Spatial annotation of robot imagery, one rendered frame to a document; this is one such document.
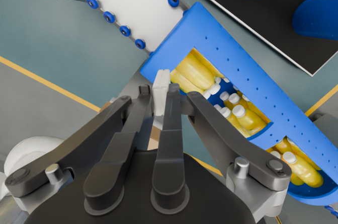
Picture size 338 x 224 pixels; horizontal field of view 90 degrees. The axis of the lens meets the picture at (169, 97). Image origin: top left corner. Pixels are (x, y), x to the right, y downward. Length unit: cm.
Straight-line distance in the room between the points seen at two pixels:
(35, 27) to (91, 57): 56
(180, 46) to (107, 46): 141
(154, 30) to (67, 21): 130
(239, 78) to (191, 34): 18
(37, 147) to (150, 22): 59
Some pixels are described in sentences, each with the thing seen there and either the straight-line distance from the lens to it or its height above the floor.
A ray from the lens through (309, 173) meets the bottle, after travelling 90.
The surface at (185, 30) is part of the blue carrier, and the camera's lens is 45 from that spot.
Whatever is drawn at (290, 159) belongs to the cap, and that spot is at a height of 117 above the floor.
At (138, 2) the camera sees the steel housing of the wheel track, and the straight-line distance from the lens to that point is 76.
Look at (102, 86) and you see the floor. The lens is 196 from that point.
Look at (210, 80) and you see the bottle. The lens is 54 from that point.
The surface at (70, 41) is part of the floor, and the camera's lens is 197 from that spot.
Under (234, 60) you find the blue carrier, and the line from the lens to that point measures 51.
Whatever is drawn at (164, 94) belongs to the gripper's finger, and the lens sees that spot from 16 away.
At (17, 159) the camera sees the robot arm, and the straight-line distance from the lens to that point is 69.
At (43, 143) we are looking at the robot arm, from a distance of 69.
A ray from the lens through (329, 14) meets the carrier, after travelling 149.
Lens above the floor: 167
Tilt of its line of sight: 65 degrees down
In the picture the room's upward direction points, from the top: 175 degrees counter-clockwise
